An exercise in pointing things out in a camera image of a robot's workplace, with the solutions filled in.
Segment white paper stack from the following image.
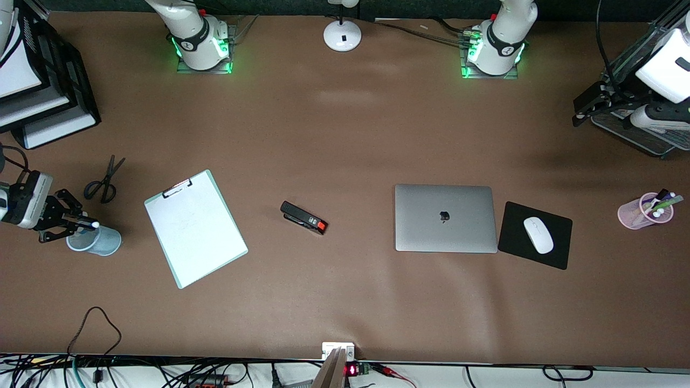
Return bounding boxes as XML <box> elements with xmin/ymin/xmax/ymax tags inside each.
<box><xmin>0</xmin><ymin>30</ymin><xmax>45</xmax><ymax>100</ymax></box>

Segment white metal bracket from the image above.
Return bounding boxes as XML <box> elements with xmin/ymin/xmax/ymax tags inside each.
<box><xmin>322</xmin><ymin>342</ymin><xmax>356</xmax><ymax>362</ymax></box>

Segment black stacked letter tray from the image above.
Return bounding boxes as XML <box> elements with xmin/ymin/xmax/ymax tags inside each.
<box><xmin>0</xmin><ymin>5</ymin><xmax>102</xmax><ymax>151</ymax></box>

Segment wire mesh desk tray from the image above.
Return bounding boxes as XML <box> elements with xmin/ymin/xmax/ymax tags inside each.
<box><xmin>591</xmin><ymin>11</ymin><xmax>690</xmax><ymax>158</ymax></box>

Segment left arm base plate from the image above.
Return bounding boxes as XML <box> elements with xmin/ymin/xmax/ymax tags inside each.
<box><xmin>460</xmin><ymin>27</ymin><xmax>520</xmax><ymax>80</ymax></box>

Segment white round lamp base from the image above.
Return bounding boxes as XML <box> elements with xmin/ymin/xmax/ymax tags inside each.
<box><xmin>322</xmin><ymin>0</ymin><xmax>363</xmax><ymax>53</ymax></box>

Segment green marker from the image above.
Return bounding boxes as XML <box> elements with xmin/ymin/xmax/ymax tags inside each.
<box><xmin>651</xmin><ymin>195</ymin><xmax>685</xmax><ymax>214</ymax></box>

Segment black cable under table edge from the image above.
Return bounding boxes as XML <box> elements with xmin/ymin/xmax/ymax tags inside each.
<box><xmin>541</xmin><ymin>365</ymin><xmax>595</xmax><ymax>381</ymax></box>

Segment black orange power strip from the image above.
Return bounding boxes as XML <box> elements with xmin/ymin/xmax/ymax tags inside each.
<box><xmin>186</xmin><ymin>374</ymin><xmax>228</xmax><ymax>388</ymax></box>

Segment mint green clipboard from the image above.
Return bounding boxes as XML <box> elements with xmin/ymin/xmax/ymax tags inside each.
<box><xmin>144</xmin><ymin>169</ymin><xmax>249</xmax><ymax>290</ymax></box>

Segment silver laptop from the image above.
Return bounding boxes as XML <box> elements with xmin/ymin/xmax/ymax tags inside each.
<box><xmin>395</xmin><ymin>184</ymin><xmax>498</xmax><ymax>254</ymax></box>

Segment black scissors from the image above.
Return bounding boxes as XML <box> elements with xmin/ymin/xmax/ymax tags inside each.
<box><xmin>84</xmin><ymin>155</ymin><xmax>126</xmax><ymax>204</ymax></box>

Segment looped black cable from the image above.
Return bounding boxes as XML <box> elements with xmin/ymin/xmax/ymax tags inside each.
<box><xmin>66</xmin><ymin>306</ymin><xmax>122</xmax><ymax>357</ymax></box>

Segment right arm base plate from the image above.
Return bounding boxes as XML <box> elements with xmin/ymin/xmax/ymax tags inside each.
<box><xmin>176</xmin><ymin>24</ymin><xmax>234</xmax><ymax>75</ymax></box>

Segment white computer mouse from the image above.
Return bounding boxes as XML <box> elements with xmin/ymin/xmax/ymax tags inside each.
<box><xmin>523</xmin><ymin>217</ymin><xmax>555</xmax><ymax>255</ymax></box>

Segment black cables to arm base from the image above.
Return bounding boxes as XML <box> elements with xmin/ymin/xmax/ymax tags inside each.
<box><xmin>372</xmin><ymin>19</ymin><xmax>475</xmax><ymax>46</ymax></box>

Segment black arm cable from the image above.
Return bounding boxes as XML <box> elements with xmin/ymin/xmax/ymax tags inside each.
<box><xmin>0</xmin><ymin>143</ymin><xmax>31</xmax><ymax>176</ymax></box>
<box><xmin>595</xmin><ymin>0</ymin><xmax>618</xmax><ymax>90</ymax></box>

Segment light blue mesh cup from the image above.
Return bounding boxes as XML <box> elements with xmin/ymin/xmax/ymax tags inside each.
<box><xmin>66</xmin><ymin>219</ymin><xmax>122</xmax><ymax>257</ymax></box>

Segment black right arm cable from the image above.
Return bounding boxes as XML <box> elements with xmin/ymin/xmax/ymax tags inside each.
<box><xmin>0</xmin><ymin>143</ymin><xmax>31</xmax><ymax>176</ymax></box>

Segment black stapler with red tip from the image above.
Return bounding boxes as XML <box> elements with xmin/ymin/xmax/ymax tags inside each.
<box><xmin>280</xmin><ymin>201</ymin><xmax>328</xmax><ymax>235</ymax></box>

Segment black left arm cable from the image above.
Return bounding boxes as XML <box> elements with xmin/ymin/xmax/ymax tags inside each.
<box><xmin>595</xmin><ymin>0</ymin><xmax>618</xmax><ymax>90</ymax></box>

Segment grey camera post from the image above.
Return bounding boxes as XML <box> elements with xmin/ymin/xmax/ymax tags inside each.
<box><xmin>312</xmin><ymin>348</ymin><xmax>347</xmax><ymax>388</ymax></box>

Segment white paper sheet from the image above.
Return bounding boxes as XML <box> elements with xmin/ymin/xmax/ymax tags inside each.
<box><xmin>146</xmin><ymin>172</ymin><xmax>246</xmax><ymax>287</ymax></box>

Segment pink translucent pen cup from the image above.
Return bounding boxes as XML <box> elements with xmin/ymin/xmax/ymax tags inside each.
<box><xmin>618</xmin><ymin>192</ymin><xmax>675</xmax><ymax>231</ymax></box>

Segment black mouse pad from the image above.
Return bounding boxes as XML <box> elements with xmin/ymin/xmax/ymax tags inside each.
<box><xmin>497</xmin><ymin>202</ymin><xmax>573</xmax><ymax>271</ymax></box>

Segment black capped marker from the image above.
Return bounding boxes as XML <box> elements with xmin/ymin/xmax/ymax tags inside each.
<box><xmin>648</xmin><ymin>188</ymin><xmax>671</xmax><ymax>212</ymax></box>

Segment red wire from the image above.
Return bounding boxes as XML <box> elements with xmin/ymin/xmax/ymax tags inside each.
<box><xmin>372</xmin><ymin>364</ymin><xmax>417</xmax><ymax>388</ymax></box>

